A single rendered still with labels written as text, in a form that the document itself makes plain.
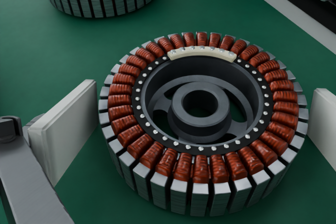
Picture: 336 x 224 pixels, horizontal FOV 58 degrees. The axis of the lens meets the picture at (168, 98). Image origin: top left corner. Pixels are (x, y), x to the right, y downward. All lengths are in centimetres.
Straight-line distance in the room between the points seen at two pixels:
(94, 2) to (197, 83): 13
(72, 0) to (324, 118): 21
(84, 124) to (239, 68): 9
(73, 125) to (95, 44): 11
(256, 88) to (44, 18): 20
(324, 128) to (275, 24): 13
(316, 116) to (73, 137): 13
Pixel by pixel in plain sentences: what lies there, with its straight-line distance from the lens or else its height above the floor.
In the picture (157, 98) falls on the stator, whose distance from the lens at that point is 19.
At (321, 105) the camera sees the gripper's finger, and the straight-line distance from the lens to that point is 18.
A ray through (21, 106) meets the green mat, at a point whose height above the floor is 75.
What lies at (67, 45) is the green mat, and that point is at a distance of 26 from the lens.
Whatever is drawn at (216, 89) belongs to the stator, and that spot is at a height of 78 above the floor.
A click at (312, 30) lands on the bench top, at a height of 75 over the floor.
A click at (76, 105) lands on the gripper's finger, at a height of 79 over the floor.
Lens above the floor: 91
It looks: 50 degrees down
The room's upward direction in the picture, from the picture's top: 2 degrees counter-clockwise
